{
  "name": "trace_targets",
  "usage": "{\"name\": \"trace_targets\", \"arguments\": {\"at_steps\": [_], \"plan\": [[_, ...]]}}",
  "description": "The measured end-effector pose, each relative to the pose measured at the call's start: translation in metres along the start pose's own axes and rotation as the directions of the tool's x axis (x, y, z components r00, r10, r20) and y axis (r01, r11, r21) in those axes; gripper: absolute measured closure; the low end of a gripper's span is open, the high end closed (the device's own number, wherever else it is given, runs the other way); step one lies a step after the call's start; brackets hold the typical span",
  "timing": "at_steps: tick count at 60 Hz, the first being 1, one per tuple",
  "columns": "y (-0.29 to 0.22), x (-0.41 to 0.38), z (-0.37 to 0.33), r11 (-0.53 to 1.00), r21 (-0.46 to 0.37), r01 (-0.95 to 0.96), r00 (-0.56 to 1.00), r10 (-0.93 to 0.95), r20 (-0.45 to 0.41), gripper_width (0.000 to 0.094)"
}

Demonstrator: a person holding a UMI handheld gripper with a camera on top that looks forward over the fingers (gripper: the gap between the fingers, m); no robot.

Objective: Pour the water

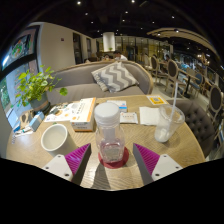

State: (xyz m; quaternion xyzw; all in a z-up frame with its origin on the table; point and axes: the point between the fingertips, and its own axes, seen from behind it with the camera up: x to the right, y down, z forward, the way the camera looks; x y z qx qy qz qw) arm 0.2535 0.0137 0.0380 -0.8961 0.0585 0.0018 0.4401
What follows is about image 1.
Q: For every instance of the person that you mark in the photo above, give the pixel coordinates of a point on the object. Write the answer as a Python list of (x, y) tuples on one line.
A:
[(120, 56)]

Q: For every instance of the flat round red coaster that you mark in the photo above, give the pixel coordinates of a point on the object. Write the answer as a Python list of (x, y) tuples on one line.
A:
[(113, 165)]

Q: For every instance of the printed menu leaflet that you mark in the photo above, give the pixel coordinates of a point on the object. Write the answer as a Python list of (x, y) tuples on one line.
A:
[(61, 111)]

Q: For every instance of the white paper napkin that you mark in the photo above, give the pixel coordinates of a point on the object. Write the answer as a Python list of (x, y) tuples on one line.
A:
[(149, 116)]

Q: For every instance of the grey white chevron pillow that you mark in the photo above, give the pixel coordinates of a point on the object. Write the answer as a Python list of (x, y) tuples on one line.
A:
[(115, 76)]

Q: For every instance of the white orange printed box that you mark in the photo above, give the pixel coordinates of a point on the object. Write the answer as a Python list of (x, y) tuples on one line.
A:
[(83, 115)]

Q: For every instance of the grey curved sofa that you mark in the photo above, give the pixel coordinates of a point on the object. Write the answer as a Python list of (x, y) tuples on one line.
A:
[(76, 83)]

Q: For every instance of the green potted plant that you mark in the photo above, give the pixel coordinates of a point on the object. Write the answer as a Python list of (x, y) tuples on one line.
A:
[(33, 86)]

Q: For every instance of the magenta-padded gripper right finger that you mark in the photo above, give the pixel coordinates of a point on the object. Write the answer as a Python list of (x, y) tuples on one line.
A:
[(150, 160)]

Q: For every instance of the framed food wall poster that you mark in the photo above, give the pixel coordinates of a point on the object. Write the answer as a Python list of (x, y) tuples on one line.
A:
[(19, 48)]

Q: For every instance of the clear plastic cup with straw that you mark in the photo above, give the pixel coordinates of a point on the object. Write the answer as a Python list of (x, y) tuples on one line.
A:
[(166, 128)]

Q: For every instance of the clear white-capped plastic bottle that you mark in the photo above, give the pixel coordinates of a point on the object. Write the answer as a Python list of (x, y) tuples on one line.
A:
[(110, 140)]

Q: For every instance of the white ceramic mug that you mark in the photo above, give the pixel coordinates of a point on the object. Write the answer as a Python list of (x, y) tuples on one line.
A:
[(56, 140)]

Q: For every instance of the group of dining chairs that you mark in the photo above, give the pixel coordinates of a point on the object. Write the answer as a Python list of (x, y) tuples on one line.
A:
[(172, 70)]

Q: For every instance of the yellow square card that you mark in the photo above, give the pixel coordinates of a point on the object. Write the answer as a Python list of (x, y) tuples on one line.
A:
[(157, 100)]

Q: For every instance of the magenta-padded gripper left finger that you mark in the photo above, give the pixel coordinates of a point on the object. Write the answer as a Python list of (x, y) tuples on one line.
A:
[(75, 160)]

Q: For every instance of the white card with blue print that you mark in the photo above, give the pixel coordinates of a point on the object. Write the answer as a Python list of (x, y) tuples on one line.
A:
[(119, 105)]

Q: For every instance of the white printed card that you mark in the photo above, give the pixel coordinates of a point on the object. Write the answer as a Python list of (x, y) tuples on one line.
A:
[(129, 117)]

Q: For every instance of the grey tufted chair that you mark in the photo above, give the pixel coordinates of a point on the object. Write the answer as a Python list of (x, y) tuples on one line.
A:
[(196, 123)]

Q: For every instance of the brown cardboard holder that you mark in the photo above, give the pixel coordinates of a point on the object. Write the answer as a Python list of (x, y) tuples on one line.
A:
[(26, 118)]

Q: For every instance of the group of ceiling lights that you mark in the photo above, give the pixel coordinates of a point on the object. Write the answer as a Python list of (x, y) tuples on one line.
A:
[(79, 2)]

